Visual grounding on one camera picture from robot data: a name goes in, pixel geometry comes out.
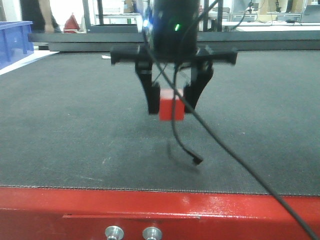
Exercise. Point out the red object in background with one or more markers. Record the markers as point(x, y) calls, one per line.
point(71, 25)

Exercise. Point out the blue plastic crate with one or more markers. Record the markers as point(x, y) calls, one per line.
point(14, 42)

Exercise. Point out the red magnetic cube block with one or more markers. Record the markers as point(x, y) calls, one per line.
point(166, 100)

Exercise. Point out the dark grey table mat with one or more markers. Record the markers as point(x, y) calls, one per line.
point(73, 120)

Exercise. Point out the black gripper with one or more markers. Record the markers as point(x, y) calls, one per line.
point(170, 35)

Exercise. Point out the right silver bolt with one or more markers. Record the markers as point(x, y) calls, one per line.
point(152, 233)

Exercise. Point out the small white paper scrap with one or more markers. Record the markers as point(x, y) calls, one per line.
point(105, 57)

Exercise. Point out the black metal frame rail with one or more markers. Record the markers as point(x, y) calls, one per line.
point(241, 40)

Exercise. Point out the red metal table frame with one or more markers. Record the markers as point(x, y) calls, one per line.
point(79, 214)

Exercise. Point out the silver bolt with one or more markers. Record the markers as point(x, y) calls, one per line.
point(114, 233)
point(152, 233)

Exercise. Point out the person in dark clothes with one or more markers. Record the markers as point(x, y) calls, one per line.
point(39, 12)

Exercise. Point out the left silver bolt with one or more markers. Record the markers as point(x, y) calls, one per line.
point(114, 233)

